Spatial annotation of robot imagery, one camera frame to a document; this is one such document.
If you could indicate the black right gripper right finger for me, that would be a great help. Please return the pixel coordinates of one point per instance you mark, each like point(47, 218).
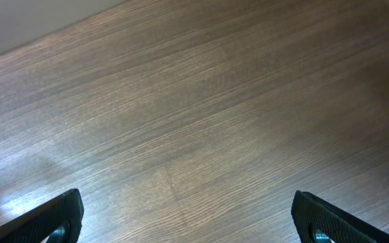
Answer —
point(316, 220)

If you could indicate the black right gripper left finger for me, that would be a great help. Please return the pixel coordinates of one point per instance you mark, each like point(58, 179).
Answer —
point(57, 220)

